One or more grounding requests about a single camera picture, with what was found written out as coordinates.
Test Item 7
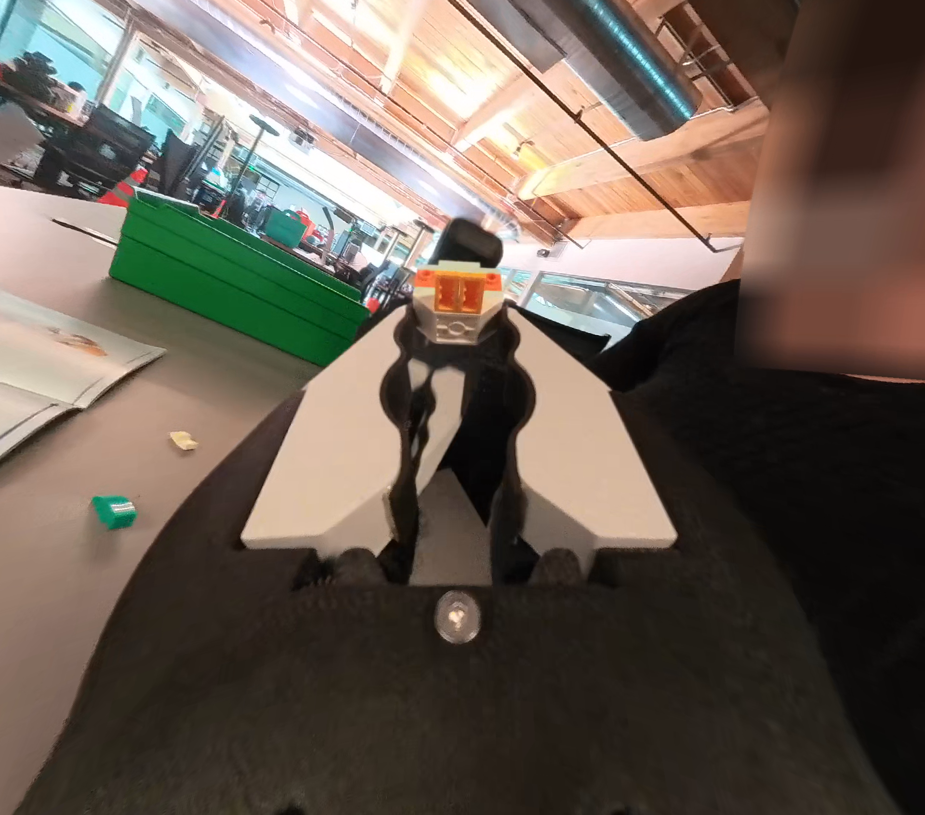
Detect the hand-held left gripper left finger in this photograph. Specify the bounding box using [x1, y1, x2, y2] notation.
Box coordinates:
[240, 305, 429, 566]

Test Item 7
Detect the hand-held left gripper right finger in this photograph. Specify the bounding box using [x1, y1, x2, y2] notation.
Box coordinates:
[462, 302, 679, 570]

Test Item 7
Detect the small multicoloured lego model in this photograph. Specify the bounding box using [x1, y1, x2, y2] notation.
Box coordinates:
[415, 261, 504, 347]

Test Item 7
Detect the green lego box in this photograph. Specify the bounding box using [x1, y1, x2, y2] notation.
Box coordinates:
[108, 189, 371, 369]

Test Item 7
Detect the small green lego piece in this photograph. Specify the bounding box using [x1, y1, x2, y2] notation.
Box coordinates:
[91, 493, 137, 531]

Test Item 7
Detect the lego instruction booklet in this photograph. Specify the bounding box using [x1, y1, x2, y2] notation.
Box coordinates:
[0, 289, 167, 462]

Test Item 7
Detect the black chair headrest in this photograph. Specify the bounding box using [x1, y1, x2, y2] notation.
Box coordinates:
[438, 216, 505, 272]

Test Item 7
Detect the black office chair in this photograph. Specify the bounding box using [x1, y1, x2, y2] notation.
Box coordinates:
[35, 103, 157, 199]
[155, 128, 219, 203]

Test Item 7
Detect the black hanging ceiling panel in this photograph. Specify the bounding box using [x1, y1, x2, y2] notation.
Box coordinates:
[460, 0, 569, 80]

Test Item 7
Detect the silver spiral ventilation duct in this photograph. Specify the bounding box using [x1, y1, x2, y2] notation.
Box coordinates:
[405, 0, 705, 144]

